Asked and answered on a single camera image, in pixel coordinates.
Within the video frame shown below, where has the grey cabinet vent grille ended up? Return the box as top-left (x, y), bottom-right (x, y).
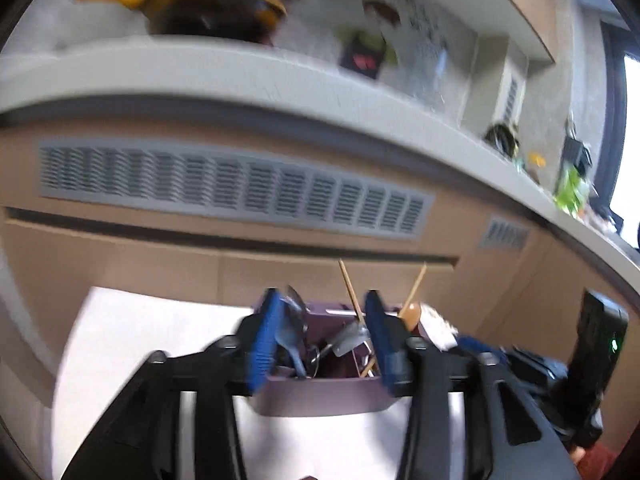
top-left (38, 139), bottom-right (435, 240)

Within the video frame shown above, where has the grey kitchen countertop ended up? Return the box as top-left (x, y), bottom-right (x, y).
top-left (1, 37), bottom-right (639, 304)

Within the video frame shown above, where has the white table cloth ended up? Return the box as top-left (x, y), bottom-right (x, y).
top-left (52, 288), bottom-right (478, 479)

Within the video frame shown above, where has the purple utensil holder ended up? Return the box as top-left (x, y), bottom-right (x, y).
top-left (250, 302), bottom-right (397, 417)

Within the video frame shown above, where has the wooden chopstick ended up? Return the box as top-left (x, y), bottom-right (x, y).
top-left (359, 262), bottom-right (429, 378)
top-left (338, 259), bottom-right (364, 325)

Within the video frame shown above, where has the wooden chopstick in holder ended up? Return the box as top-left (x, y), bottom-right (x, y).
top-left (338, 259), bottom-right (364, 325)

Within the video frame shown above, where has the blue plastic spoon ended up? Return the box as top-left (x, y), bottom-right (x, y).
top-left (276, 321), bottom-right (307, 378)

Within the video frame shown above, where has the black and yellow frying pan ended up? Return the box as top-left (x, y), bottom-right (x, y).
top-left (74, 0), bottom-right (289, 47)

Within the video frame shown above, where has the brown wooden spoon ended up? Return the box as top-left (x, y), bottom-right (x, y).
top-left (398, 304), bottom-right (422, 332)

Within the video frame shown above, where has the metal spoon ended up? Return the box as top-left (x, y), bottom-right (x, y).
top-left (286, 285), bottom-right (309, 335)

